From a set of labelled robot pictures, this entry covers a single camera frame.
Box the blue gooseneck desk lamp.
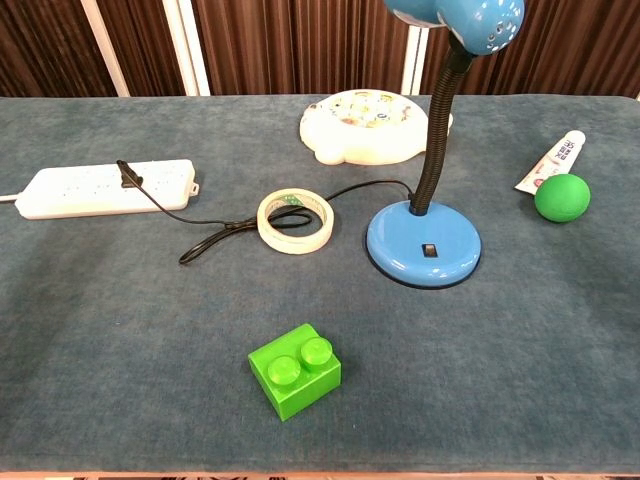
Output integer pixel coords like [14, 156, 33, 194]
[365, 0, 526, 290]

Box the white tape roll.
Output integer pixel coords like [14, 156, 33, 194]
[256, 187, 335, 256]

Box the white fishing game toy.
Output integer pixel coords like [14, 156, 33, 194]
[299, 88, 454, 167]

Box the green two-stud building block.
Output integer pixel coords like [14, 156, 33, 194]
[247, 322, 343, 422]

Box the blue velvet table cloth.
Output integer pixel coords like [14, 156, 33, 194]
[0, 93, 640, 475]

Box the white toothpaste tube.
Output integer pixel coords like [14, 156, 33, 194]
[514, 129, 587, 196]

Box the green ball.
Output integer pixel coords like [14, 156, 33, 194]
[533, 173, 592, 224]

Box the white power strip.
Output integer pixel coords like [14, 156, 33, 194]
[14, 158, 200, 221]

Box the black power cord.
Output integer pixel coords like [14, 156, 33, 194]
[115, 159, 414, 266]

